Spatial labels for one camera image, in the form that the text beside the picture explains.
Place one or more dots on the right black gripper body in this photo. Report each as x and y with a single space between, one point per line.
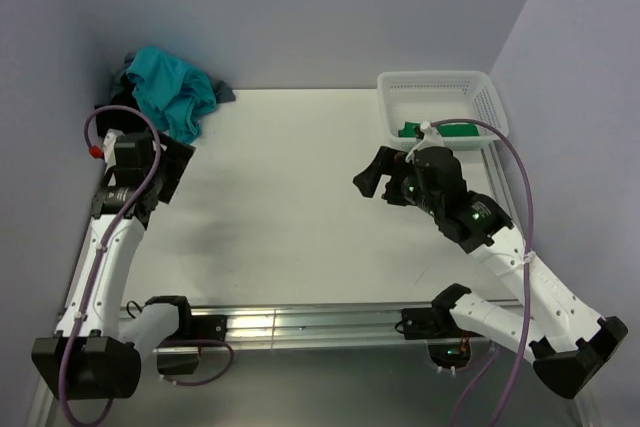
403 188

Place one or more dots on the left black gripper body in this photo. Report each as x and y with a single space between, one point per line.
174 161

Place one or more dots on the teal t-shirt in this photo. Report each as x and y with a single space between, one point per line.
170 92

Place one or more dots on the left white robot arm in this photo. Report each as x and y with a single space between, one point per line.
92 354

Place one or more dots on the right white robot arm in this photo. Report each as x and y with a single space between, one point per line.
565 340

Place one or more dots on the black t-shirt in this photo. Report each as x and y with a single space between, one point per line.
120 120

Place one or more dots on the rolled green t-shirt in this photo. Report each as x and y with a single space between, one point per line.
453 130

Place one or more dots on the white plastic basket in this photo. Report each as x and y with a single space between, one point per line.
406 98

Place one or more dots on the grey-blue t-shirt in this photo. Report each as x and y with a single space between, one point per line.
120 85

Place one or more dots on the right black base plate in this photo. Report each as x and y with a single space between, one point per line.
423 323

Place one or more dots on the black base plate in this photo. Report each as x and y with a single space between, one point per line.
423 323
208 327

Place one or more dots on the aluminium rail frame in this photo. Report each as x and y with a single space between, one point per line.
291 252

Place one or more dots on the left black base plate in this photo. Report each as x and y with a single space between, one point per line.
208 327

